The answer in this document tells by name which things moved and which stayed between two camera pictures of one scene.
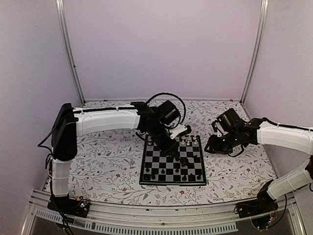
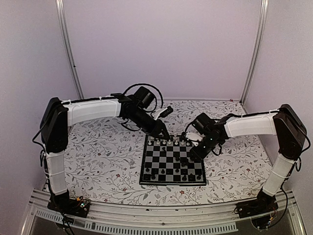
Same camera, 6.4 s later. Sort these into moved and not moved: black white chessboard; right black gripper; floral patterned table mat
Moved: right black gripper
Not moved: black white chessboard; floral patterned table mat
